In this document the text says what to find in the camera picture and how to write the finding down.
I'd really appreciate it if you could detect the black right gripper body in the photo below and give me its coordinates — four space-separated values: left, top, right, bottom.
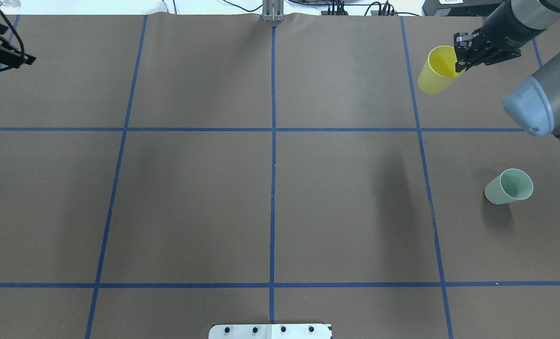
473 2 546 64

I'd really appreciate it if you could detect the yellow plastic cup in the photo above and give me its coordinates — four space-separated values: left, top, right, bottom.
417 46 465 95

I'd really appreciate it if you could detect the light green plastic cup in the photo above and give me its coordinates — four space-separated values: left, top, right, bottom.
484 168 534 205

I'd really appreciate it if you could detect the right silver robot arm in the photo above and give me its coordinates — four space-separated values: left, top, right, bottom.
453 0 560 141

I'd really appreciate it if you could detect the black small computer box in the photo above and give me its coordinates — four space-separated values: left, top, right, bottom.
422 0 504 17

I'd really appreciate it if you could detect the brown paper table mat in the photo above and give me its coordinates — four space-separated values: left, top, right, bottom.
0 13 560 339

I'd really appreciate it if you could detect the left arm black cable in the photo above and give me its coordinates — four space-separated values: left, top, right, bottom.
0 0 26 73

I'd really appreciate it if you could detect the aluminium frame post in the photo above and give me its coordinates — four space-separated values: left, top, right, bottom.
261 0 285 22

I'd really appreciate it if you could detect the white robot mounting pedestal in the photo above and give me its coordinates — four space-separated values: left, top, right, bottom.
208 323 333 339

